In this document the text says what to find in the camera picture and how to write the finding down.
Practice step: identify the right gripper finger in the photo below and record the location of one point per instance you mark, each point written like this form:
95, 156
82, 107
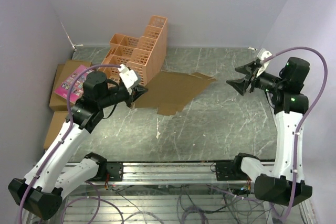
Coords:
240, 85
248, 69

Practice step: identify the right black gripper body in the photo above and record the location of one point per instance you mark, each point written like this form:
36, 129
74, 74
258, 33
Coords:
255, 81

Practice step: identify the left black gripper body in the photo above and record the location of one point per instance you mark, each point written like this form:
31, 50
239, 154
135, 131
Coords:
128, 99

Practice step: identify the brown cardboard box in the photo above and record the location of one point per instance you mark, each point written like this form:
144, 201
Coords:
170, 92

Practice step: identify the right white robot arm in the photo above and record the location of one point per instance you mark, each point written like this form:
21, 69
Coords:
285, 184

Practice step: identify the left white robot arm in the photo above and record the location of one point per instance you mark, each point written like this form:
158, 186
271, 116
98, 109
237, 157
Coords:
43, 189

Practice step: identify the large closed cardboard box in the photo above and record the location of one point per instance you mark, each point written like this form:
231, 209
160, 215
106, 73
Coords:
57, 103

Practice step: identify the small closed cardboard box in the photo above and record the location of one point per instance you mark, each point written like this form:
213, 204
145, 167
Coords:
55, 126

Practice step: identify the orange plastic organizer rack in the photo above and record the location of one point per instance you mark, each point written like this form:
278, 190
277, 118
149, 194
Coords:
145, 54

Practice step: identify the pink book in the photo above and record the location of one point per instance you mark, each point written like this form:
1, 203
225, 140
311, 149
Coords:
69, 73

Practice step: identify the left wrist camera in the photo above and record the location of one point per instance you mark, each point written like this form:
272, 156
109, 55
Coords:
129, 77

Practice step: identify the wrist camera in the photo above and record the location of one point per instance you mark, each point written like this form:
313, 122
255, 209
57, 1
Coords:
129, 77
262, 56

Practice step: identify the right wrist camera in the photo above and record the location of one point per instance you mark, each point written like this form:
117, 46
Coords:
262, 56

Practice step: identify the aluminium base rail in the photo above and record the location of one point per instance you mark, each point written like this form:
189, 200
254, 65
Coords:
144, 173

